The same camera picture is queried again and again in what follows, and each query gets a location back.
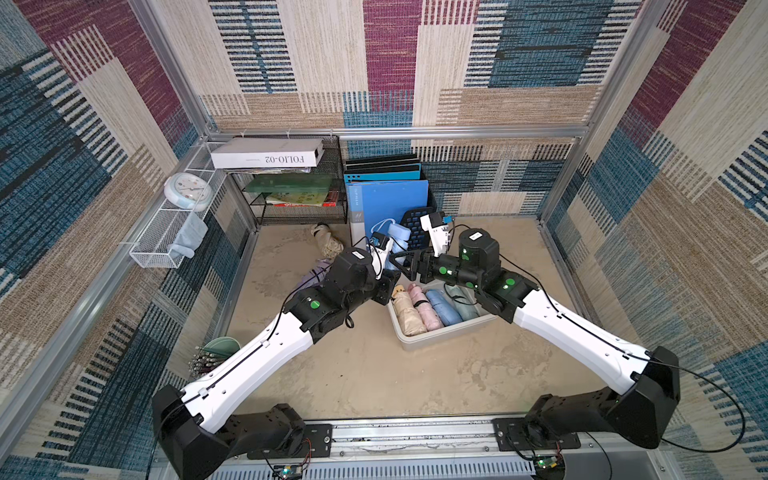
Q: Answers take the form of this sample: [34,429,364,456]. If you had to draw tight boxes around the mint green umbrella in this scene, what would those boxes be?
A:
[444,284,478,321]

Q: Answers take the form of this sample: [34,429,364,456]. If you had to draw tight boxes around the pale pink umbrella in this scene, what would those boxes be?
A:
[407,283,444,332]

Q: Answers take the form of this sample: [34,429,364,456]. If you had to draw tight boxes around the light blue umbrella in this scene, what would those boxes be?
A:
[426,290,463,327]

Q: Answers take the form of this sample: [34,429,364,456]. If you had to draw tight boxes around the beige umbrella wooden handle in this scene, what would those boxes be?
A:
[391,285,427,337]

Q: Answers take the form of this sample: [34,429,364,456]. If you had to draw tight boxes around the lilac umbrella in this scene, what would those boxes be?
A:
[297,259,332,291]

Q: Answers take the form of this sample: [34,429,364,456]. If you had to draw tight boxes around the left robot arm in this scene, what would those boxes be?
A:
[152,248,401,479]

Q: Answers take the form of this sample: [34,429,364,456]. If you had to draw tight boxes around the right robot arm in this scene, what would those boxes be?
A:
[389,228,680,449]

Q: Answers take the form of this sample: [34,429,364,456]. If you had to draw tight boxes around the white plastic storage box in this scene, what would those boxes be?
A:
[387,280,495,351]

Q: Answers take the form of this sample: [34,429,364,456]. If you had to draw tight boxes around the cream umbrella at back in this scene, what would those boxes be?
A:
[311,223,345,260]

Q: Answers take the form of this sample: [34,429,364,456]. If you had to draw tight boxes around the white FOLIO-02 box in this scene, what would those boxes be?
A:
[211,137,324,169]

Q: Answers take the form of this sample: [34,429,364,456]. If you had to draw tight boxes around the blue clip file folder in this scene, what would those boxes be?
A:
[346,179,430,247]

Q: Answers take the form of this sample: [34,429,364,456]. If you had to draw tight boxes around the teal file folder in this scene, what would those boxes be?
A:
[343,163,421,183]

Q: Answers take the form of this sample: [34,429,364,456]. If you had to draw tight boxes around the red and green book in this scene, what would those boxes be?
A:
[265,191,339,207]

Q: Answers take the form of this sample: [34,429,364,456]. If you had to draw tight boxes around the green book on shelf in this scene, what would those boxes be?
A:
[244,173,334,194]

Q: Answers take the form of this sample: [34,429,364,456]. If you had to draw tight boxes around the green pen cup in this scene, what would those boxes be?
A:
[188,336,241,379]

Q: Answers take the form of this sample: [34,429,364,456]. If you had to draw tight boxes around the light blue cloth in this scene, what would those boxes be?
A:
[167,213,208,262]

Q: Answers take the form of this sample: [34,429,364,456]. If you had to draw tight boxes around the white round clock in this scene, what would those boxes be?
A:
[163,172,214,212]

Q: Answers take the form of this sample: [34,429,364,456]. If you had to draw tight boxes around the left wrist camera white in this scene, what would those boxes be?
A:
[367,232,393,280]

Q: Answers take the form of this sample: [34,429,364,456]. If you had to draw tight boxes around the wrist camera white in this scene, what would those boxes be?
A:
[420,211,452,257]
[367,232,393,280]

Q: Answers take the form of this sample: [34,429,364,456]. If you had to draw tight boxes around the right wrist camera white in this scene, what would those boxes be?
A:
[420,211,452,257]

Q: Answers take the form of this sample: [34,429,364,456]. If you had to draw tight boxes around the black wire shelf rack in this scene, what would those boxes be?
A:
[234,137,348,227]

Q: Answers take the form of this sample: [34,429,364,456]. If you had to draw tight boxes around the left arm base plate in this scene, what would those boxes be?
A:
[246,423,333,460]

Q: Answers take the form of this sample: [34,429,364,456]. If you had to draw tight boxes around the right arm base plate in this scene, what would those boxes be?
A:
[491,417,581,452]

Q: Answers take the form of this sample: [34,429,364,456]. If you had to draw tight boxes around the white wire wall basket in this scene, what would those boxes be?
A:
[120,141,226,269]

